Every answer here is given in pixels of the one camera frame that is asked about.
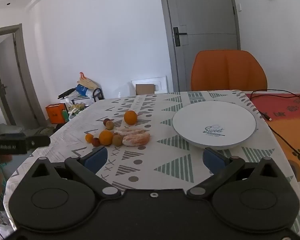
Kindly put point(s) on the blue and white bag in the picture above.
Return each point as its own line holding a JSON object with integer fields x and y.
{"x": 82, "y": 89}

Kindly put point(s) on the black metal cart frame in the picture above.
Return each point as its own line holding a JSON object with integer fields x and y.
{"x": 98, "y": 95}

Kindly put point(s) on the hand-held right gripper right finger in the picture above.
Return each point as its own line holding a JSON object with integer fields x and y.
{"x": 213, "y": 160}

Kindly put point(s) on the grey door frame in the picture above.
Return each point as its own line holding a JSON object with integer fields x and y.
{"x": 21, "y": 62}

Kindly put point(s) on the orange box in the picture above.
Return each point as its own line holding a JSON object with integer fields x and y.
{"x": 55, "y": 113}

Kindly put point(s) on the small red fruit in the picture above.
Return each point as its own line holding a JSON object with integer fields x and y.
{"x": 96, "y": 142}
{"x": 106, "y": 121}

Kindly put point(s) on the green cloth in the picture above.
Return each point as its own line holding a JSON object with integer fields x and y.
{"x": 43, "y": 130}

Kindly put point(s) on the white foam board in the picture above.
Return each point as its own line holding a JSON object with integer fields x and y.
{"x": 161, "y": 82}

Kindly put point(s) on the orange chair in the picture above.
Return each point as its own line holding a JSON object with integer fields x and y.
{"x": 227, "y": 70}

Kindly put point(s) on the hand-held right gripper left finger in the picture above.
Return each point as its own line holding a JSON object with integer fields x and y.
{"x": 97, "y": 158}

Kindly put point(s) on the small orange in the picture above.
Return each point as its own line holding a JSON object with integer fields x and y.
{"x": 89, "y": 137}

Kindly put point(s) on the peeled pomelo segment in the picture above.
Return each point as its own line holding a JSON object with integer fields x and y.
{"x": 136, "y": 140}
{"x": 128, "y": 131}

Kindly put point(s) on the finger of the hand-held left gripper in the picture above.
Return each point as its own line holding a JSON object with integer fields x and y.
{"x": 38, "y": 142}

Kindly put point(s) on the brown kiwi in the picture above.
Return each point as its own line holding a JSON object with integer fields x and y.
{"x": 110, "y": 125}
{"x": 117, "y": 140}

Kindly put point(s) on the white round plate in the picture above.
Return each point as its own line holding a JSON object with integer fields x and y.
{"x": 213, "y": 127}

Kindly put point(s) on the long black object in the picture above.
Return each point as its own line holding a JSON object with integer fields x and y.
{"x": 66, "y": 93}

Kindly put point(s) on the large orange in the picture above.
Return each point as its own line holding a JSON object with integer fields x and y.
{"x": 130, "y": 117}
{"x": 106, "y": 137}

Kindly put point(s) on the green packet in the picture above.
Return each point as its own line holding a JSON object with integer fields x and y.
{"x": 65, "y": 116}

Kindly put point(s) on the brown paper bag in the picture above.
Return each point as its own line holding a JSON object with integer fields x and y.
{"x": 86, "y": 82}

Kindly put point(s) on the grey door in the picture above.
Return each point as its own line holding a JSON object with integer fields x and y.
{"x": 205, "y": 12}

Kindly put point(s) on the grey sofa cushion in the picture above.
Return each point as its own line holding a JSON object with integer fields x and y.
{"x": 5, "y": 128}

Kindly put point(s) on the orange printed mat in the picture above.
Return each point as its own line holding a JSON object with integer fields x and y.
{"x": 285, "y": 130}

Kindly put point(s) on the cardboard box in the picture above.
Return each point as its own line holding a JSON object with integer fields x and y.
{"x": 145, "y": 89}

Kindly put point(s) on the clear bag of yellow items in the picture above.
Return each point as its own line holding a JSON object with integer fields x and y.
{"x": 76, "y": 108}

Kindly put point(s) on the patterned white tablecloth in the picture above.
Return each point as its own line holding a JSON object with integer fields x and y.
{"x": 165, "y": 142}

